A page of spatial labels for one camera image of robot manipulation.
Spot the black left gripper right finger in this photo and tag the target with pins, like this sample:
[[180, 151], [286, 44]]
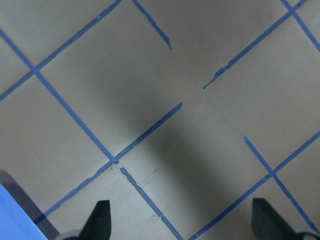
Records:
[[267, 224]]

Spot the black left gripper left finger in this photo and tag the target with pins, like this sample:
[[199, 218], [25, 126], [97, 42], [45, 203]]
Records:
[[99, 225]]

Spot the blue plastic tray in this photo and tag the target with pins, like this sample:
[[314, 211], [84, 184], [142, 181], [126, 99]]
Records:
[[15, 224]]

